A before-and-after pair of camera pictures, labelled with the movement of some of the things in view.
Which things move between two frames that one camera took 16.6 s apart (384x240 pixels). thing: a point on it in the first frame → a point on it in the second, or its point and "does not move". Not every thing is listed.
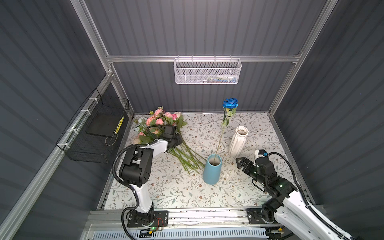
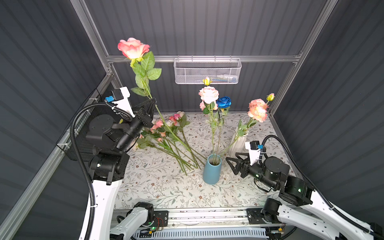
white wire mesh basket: (207, 70) does not move
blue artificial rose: (230, 105) → (224, 103)
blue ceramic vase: (212, 169) does not move
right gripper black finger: (242, 162) → (237, 153)
